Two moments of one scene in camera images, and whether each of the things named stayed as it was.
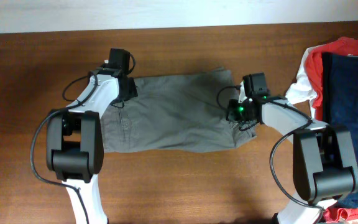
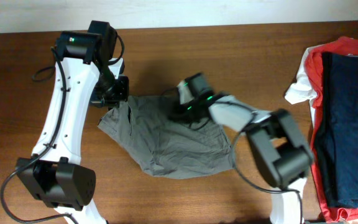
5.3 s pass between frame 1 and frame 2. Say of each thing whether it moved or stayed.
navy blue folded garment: stayed
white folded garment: stayed
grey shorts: moved
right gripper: moved
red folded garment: stayed
